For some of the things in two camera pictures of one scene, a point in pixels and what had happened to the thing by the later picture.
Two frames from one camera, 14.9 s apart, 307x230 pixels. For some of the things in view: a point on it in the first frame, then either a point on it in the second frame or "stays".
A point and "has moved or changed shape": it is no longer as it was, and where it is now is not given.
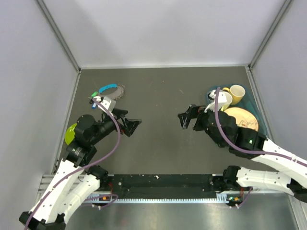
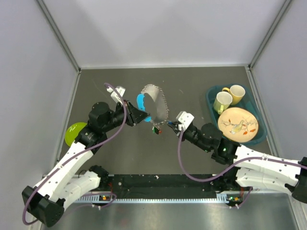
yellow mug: x=237 y=92 stays
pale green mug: x=229 y=100 stays
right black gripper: x=195 y=112 -> x=175 y=126
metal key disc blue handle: x=115 y=91 has moved or changed shape
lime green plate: x=70 y=134 stays
